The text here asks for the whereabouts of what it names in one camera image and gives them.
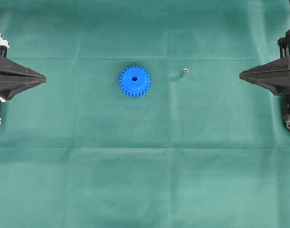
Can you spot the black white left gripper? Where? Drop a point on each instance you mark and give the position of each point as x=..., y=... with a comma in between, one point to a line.
x=16, y=78

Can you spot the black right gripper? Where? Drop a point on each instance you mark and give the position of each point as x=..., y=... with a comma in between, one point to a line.
x=280, y=65

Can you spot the blue plastic gear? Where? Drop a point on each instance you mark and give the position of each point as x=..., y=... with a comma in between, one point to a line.
x=134, y=81

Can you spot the green cloth mat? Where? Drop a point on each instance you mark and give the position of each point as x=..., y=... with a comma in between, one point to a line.
x=205, y=151

